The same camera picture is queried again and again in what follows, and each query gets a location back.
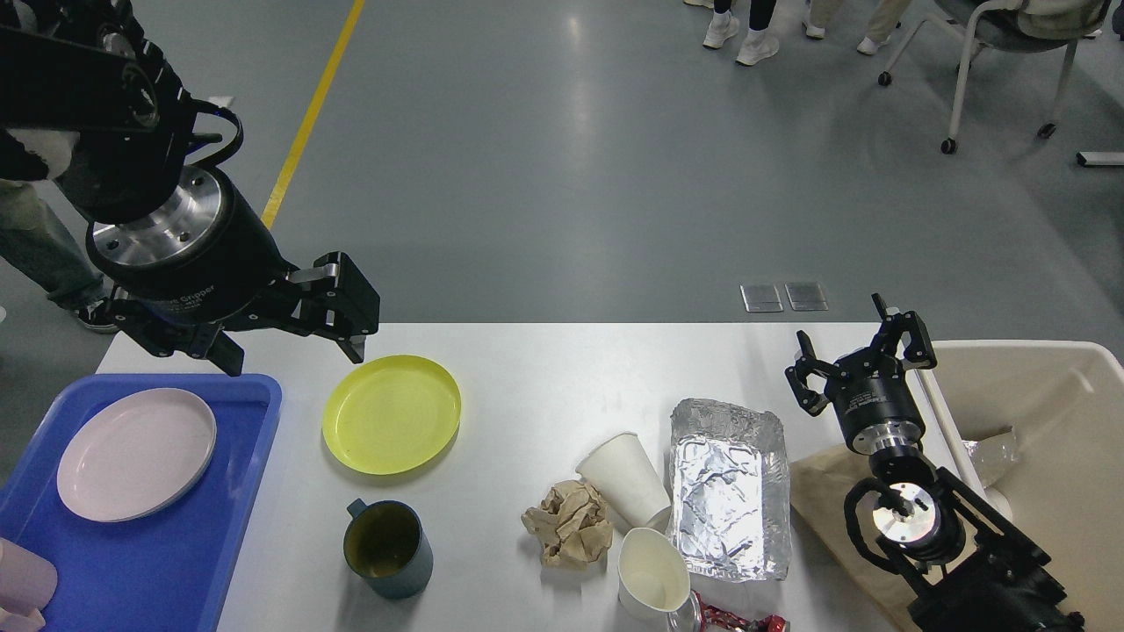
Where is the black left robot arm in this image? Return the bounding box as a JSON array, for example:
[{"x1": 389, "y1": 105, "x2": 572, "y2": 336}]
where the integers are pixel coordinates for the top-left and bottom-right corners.
[{"x1": 3, "y1": 1, "x2": 380, "y2": 377}]

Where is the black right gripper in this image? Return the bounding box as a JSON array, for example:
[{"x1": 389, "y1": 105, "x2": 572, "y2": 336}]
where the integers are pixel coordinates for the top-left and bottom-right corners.
[{"x1": 785, "y1": 292, "x2": 939, "y2": 455}]

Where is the lying white paper cup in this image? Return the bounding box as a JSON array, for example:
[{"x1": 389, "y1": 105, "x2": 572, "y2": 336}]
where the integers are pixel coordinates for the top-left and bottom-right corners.
[{"x1": 575, "y1": 432, "x2": 672, "y2": 531}]

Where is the right floor socket plate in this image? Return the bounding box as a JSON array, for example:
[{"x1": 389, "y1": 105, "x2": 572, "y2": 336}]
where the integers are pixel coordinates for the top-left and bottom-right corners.
[{"x1": 785, "y1": 283, "x2": 830, "y2": 312}]

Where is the person in beige trousers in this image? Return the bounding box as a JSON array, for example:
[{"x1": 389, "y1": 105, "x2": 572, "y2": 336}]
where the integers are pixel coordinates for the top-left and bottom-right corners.
[{"x1": 803, "y1": 0, "x2": 909, "y2": 55}]

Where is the crumpled brown paper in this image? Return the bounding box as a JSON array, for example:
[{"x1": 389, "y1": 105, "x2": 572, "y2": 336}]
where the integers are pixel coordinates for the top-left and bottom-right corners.
[{"x1": 522, "y1": 479, "x2": 615, "y2": 571}]

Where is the floor socket plate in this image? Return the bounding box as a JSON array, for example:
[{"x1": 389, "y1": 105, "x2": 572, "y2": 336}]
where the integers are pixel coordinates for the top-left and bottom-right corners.
[
  {"x1": 738, "y1": 285, "x2": 785, "y2": 313},
  {"x1": 785, "y1": 283, "x2": 830, "y2": 312}
]

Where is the white bar on floor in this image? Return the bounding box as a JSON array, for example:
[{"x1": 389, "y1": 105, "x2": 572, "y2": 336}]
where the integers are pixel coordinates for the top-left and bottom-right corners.
[{"x1": 1076, "y1": 148, "x2": 1124, "y2": 168}]

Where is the blue plastic tray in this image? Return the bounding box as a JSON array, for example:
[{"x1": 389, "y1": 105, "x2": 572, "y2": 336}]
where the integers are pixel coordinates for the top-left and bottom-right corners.
[{"x1": 1, "y1": 374, "x2": 282, "y2": 631}]

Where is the aluminium foil tray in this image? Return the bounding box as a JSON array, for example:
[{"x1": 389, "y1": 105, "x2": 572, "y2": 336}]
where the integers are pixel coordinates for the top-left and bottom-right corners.
[{"x1": 667, "y1": 399, "x2": 791, "y2": 583}]

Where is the yellow plate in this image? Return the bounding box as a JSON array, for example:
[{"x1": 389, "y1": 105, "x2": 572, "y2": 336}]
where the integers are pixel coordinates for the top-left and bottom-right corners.
[{"x1": 321, "y1": 355, "x2": 462, "y2": 476}]

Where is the pink plate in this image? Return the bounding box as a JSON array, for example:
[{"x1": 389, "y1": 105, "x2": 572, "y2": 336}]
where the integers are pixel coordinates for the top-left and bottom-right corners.
[{"x1": 56, "y1": 388, "x2": 218, "y2": 523}]

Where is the left floor socket plate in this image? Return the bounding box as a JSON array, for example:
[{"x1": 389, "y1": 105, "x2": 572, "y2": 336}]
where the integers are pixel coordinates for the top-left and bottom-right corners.
[{"x1": 738, "y1": 285, "x2": 785, "y2": 313}]

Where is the person in white sneakers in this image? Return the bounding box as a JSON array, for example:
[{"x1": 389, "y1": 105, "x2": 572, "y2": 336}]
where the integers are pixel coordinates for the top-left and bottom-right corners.
[{"x1": 703, "y1": 0, "x2": 781, "y2": 67}]

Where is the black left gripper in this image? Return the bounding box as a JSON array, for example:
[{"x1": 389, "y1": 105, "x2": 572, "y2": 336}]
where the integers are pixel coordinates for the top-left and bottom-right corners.
[{"x1": 87, "y1": 168, "x2": 380, "y2": 377}]

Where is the brown paper bag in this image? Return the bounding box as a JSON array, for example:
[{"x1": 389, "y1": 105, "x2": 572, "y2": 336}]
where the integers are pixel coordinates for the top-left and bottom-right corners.
[{"x1": 790, "y1": 445, "x2": 919, "y2": 631}]

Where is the person in jeans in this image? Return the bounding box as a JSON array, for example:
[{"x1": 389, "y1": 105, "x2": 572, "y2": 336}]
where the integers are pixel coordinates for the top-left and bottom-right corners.
[{"x1": 1, "y1": 180, "x2": 118, "y2": 334}]

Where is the office chair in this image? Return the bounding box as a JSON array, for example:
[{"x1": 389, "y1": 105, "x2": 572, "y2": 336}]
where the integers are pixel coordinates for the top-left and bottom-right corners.
[{"x1": 876, "y1": 0, "x2": 1112, "y2": 155}]

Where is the pink mug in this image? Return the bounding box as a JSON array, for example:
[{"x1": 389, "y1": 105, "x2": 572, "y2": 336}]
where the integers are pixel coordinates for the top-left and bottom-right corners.
[{"x1": 1, "y1": 538, "x2": 58, "y2": 631}]

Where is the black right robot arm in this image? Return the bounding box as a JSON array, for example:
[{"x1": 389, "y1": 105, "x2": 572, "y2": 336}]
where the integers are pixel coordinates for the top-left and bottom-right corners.
[{"x1": 785, "y1": 294, "x2": 1085, "y2": 631}]

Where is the beige plastic bin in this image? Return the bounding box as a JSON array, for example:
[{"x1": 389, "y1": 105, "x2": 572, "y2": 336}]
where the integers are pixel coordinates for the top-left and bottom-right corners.
[{"x1": 919, "y1": 340, "x2": 1123, "y2": 631}]

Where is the upright white paper cup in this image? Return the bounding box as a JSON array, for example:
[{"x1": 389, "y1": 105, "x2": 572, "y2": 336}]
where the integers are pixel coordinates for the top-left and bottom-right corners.
[{"x1": 617, "y1": 529, "x2": 691, "y2": 621}]

